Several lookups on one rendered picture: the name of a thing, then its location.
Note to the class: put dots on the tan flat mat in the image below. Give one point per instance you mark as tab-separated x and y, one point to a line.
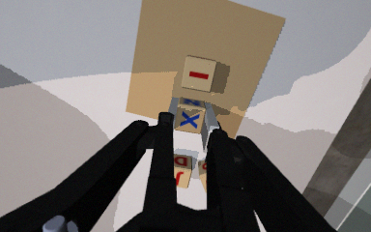
239	38

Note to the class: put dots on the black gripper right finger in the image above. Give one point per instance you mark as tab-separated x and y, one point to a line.
234	165

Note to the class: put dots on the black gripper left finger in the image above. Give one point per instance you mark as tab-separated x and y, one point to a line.
78	202

